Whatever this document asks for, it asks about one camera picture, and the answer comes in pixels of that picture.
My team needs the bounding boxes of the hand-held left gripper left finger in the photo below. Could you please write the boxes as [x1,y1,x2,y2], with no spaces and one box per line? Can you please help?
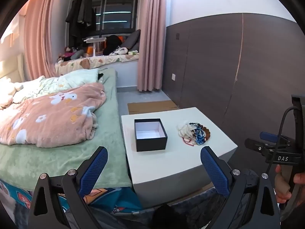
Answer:
[28,146,109,229]

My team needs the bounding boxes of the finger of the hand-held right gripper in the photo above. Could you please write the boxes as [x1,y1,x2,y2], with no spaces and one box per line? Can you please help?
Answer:
[260,131,290,146]
[245,138,270,157]

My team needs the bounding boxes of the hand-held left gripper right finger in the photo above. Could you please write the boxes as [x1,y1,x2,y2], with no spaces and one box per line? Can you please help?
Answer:
[201,146,281,229]

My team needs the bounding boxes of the brown bead bracelet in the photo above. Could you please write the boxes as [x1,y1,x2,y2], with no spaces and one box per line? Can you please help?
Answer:
[202,125,212,140]

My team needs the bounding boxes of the red string bracelet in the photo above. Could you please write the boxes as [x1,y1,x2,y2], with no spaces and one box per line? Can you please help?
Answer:
[182,136,198,146]

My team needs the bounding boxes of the blue bead bracelet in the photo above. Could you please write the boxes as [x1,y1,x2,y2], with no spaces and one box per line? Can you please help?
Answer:
[193,127,205,145]

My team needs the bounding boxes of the white shell bracelet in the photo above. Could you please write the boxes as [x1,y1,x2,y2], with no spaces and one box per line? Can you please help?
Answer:
[176,123,194,137]

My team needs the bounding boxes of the black jewelry box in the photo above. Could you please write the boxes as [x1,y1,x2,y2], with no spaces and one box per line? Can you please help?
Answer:
[134,119,168,152]

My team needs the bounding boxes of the person's right hand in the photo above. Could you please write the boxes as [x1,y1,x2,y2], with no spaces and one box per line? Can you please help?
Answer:
[275,164,305,202]

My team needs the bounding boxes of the cartoon printed bed sheet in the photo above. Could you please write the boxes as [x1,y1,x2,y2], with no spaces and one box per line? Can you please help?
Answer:
[0,179,143,216]

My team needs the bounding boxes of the white low table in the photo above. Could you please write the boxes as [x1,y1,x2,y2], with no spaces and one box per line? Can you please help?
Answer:
[121,107,238,208]

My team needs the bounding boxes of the green bed sheet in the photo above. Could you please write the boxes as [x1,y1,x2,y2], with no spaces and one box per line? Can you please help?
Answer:
[0,68,134,189]

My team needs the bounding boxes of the pink duck print blanket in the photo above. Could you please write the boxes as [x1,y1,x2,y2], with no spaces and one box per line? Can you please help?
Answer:
[0,82,106,148]

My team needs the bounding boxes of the flat brown cardboard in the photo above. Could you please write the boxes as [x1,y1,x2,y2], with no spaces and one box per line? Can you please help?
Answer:
[127,100,180,115]

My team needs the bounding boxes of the pale green pillow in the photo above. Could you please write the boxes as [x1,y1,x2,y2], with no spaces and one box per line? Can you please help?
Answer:
[57,68,100,85]

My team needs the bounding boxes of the white floral quilt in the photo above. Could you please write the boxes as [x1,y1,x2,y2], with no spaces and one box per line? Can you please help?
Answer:
[0,75,80,110]

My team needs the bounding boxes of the printed window seat cushion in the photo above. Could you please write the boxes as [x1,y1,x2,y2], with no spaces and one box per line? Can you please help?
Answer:
[55,54,140,75]

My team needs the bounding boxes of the cream plush toy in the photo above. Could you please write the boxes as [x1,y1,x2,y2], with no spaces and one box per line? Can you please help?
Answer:
[0,81,24,106]

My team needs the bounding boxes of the pile of plush toys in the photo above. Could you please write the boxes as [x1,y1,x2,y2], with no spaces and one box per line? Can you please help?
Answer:
[57,46,85,64]

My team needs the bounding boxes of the white printed plush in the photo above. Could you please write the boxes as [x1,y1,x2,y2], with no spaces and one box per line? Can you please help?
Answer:
[110,46,129,56]

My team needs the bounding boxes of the black bag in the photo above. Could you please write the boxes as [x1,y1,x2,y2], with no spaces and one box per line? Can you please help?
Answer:
[105,35,123,54]

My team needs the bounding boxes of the small white folding table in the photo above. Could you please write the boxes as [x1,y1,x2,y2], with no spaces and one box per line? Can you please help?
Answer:
[83,38,106,58]

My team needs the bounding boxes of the cream headboard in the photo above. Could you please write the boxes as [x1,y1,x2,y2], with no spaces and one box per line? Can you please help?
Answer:
[0,54,25,80]

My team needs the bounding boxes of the grey pillow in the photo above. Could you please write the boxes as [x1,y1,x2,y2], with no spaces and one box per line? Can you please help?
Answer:
[120,29,141,50]

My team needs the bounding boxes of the pink curtain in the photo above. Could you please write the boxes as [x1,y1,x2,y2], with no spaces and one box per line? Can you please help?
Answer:
[24,0,60,79]
[137,0,167,92]

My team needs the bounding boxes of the hanging dark clothes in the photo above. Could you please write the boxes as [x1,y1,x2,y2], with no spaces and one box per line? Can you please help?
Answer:
[65,0,96,46]

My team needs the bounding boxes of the dark framed window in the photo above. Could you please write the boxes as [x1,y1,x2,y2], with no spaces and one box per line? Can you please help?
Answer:
[69,0,139,36]

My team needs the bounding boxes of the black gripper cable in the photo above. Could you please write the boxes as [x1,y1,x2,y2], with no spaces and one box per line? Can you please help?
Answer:
[266,107,301,173]

